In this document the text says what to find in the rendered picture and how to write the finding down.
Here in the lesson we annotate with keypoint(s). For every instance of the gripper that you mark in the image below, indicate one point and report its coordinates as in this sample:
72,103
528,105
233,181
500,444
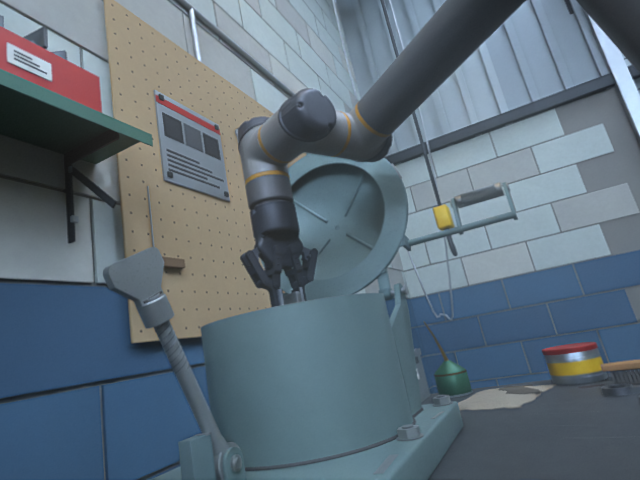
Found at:
274,220

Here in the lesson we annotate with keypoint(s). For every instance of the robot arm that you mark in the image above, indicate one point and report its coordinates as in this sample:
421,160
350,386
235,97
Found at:
425,65

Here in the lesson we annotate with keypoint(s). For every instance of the teal round cover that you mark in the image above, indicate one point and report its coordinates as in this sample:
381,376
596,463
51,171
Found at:
350,220

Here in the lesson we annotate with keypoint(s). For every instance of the teal ventilator head body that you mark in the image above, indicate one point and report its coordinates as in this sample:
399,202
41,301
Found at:
310,375

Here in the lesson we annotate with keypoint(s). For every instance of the grey hex bolt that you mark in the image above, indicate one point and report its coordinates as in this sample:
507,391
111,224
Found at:
407,432
440,399

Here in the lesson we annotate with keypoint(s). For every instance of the dark hex nut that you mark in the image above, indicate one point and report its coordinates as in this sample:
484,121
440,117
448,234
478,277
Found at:
615,391

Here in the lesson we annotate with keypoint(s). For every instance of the small wooden block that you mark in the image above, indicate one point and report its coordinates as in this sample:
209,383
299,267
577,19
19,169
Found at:
174,265

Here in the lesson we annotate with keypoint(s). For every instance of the thin grey rod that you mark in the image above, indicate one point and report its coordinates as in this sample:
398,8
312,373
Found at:
149,220

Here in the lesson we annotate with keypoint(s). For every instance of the grey sign with red stripe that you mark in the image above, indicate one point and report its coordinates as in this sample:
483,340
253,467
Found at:
192,150

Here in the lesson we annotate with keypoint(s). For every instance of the yellow pendant control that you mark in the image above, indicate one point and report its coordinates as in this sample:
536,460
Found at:
443,217

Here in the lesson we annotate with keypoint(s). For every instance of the green oil can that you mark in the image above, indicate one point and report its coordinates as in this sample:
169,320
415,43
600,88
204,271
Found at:
451,377

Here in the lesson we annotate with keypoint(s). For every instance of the tan pegboard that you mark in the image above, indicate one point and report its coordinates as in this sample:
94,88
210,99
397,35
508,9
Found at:
200,75

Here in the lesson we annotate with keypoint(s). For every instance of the beige rag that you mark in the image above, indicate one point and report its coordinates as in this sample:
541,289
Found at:
500,397

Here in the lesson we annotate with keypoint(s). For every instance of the red box with white label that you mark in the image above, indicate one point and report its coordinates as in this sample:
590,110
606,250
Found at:
55,80

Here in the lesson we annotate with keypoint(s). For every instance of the red and yellow tin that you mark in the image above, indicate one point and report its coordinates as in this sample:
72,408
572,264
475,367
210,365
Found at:
572,362

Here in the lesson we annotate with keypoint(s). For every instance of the wooden brush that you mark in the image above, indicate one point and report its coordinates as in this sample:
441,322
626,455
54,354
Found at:
622,372

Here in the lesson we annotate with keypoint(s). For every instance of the teal frame with dark grip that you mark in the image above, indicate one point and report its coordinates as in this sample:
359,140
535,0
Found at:
480,197

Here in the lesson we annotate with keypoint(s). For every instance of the grey wall conduit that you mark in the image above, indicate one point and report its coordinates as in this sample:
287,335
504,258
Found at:
195,35

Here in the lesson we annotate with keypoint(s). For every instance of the green wall shelf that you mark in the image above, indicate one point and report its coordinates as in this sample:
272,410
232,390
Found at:
65,125

